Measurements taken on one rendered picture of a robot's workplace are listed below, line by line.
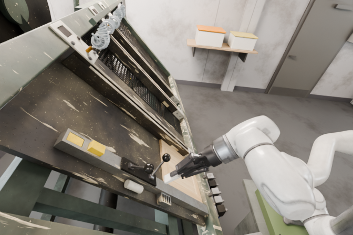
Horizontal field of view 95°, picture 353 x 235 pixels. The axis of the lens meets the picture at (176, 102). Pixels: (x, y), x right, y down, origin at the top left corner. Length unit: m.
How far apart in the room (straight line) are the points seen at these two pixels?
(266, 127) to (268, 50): 3.78
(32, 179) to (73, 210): 0.15
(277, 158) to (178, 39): 3.47
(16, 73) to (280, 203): 0.69
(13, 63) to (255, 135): 0.68
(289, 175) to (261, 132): 0.14
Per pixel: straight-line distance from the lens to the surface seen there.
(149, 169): 0.60
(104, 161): 0.63
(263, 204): 1.52
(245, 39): 3.45
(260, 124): 0.58
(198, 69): 4.03
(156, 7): 3.72
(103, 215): 0.70
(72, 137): 0.60
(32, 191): 0.58
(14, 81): 0.54
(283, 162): 0.51
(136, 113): 0.93
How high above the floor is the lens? 2.02
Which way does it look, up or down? 36 degrees down
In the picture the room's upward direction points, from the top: 7 degrees clockwise
